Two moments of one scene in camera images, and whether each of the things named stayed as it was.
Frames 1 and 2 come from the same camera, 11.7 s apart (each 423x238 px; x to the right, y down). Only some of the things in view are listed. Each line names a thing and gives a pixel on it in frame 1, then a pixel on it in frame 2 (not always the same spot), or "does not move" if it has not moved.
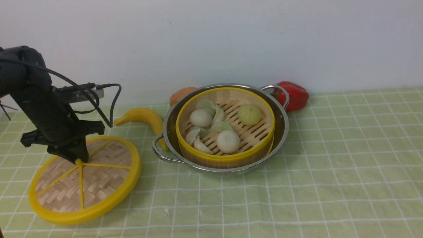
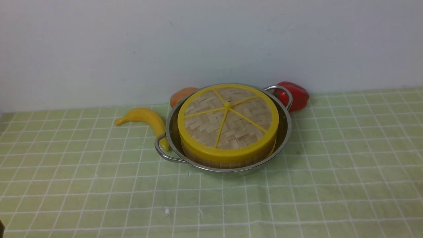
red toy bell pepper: x=298 y=96 does not move
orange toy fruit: x=180 y=93 does not move
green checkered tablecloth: x=350 y=165 does not move
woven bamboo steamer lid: x=64 y=193 to x=228 y=121
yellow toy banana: x=148 y=116 does not move
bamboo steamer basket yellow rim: x=191 y=153 to x=225 y=162
